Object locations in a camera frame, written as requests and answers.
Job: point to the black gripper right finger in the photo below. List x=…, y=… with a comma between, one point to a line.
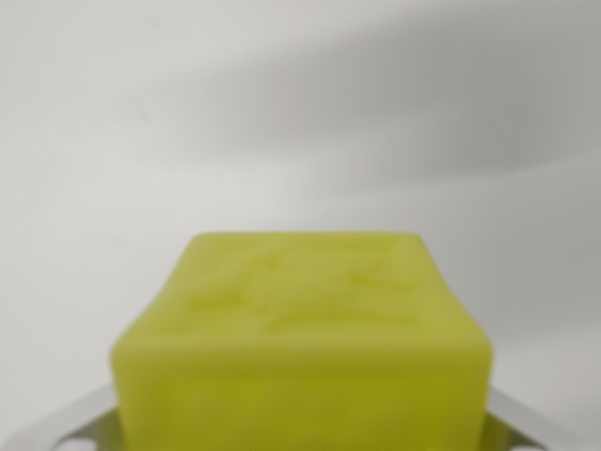
x=504, y=425

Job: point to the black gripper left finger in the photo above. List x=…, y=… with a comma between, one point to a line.
x=89, y=423

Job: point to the yellow soft toy cube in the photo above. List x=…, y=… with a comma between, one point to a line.
x=300, y=357

